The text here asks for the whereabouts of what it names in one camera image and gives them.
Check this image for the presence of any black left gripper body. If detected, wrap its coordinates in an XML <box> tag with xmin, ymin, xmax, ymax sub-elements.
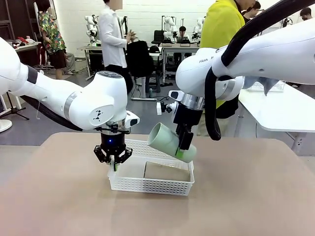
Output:
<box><xmin>100</xmin><ymin>130</ymin><xmax>127</xmax><ymax>157</ymax></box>

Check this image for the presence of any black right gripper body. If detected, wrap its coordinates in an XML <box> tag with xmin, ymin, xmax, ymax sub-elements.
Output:
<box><xmin>173</xmin><ymin>102</ymin><xmax>205</xmax><ymax>127</ymax></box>

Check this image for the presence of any pale green cup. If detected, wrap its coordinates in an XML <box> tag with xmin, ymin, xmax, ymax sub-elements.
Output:
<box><xmin>147</xmin><ymin>122</ymin><xmax>197</xmax><ymax>164</ymax></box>

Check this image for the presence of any brown cup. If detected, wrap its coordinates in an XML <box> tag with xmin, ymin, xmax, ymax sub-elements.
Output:
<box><xmin>143</xmin><ymin>161</ymin><xmax>191</xmax><ymax>183</ymax></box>

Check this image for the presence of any white perforated plastic basket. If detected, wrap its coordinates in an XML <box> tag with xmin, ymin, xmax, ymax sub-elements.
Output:
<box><xmin>107</xmin><ymin>139</ymin><xmax>195</xmax><ymax>196</ymax></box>

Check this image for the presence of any gray plastic stool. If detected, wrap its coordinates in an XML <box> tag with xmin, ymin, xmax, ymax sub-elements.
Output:
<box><xmin>147</xmin><ymin>76</ymin><xmax>161</xmax><ymax>94</ymax></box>

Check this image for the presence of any white standing desk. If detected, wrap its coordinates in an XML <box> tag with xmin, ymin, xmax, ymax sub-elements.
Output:
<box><xmin>131</xmin><ymin>75</ymin><xmax>158</xmax><ymax>102</ymax></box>

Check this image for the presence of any black office chair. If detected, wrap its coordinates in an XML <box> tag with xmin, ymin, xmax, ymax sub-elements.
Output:
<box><xmin>127</xmin><ymin>40</ymin><xmax>155</xmax><ymax>77</ymax></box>

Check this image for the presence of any person in yellow top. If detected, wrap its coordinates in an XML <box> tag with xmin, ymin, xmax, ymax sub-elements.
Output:
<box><xmin>199</xmin><ymin>0</ymin><xmax>247</xmax><ymax>138</ymax></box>

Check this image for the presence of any white side table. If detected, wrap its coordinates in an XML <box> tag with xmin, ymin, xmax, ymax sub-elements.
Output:
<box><xmin>237</xmin><ymin>81</ymin><xmax>315</xmax><ymax>134</ymax></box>

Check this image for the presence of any black tripod stand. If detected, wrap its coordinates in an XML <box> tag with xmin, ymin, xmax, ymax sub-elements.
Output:
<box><xmin>0</xmin><ymin>92</ymin><xmax>30</xmax><ymax>121</ymax></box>

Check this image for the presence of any white floor fan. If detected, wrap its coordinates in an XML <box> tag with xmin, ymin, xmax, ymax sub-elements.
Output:
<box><xmin>0</xmin><ymin>118</ymin><xmax>13</xmax><ymax>134</ymax></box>

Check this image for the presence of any person in white shirt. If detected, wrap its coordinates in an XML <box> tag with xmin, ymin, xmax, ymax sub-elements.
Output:
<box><xmin>99</xmin><ymin>0</ymin><xmax>137</xmax><ymax>94</ymax></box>

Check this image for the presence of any person in floral shirt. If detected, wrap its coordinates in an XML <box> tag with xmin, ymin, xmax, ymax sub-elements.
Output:
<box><xmin>36</xmin><ymin>0</ymin><xmax>67</xmax><ymax>80</ymax></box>

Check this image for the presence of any gray cluttered table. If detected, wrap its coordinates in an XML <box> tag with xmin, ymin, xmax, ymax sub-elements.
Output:
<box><xmin>11</xmin><ymin>35</ymin><xmax>42</xmax><ymax>67</ymax></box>

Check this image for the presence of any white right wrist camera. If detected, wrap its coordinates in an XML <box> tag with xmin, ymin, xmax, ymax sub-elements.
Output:
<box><xmin>168</xmin><ymin>90</ymin><xmax>185</xmax><ymax>102</ymax></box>

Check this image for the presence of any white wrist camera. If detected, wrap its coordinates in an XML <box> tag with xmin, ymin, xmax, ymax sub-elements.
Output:
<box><xmin>168</xmin><ymin>90</ymin><xmax>185</xmax><ymax>102</ymax></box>
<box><xmin>125</xmin><ymin>111</ymin><xmax>141</xmax><ymax>129</ymax></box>

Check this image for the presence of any black right arm hose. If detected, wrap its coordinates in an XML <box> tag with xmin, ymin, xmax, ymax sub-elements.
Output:
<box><xmin>205</xmin><ymin>0</ymin><xmax>315</xmax><ymax>141</ymax></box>

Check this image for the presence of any black arm hose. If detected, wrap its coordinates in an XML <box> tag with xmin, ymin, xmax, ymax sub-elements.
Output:
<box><xmin>20</xmin><ymin>95</ymin><xmax>85</xmax><ymax>131</ymax></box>
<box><xmin>205</xmin><ymin>0</ymin><xmax>315</xmax><ymax>141</ymax></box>

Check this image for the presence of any white camera mount clamp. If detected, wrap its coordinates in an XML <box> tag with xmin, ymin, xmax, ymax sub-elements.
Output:
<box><xmin>156</xmin><ymin>100</ymin><xmax>179</xmax><ymax>116</ymax></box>

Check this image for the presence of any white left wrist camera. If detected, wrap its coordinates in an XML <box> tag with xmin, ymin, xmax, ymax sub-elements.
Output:
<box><xmin>125</xmin><ymin>111</ymin><xmax>141</xmax><ymax>129</ymax></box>

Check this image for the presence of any black left arm hose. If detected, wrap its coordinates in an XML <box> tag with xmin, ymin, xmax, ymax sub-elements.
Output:
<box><xmin>20</xmin><ymin>95</ymin><xmax>85</xmax><ymax>131</ymax></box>

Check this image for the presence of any clear wire rack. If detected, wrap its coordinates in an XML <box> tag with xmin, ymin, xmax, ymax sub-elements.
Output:
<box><xmin>247</xmin><ymin>80</ymin><xmax>286</xmax><ymax>93</ymax></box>

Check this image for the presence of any white metal-frame desk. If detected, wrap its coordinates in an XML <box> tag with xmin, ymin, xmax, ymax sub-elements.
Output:
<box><xmin>77</xmin><ymin>43</ymin><xmax>104</xmax><ymax>81</ymax></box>

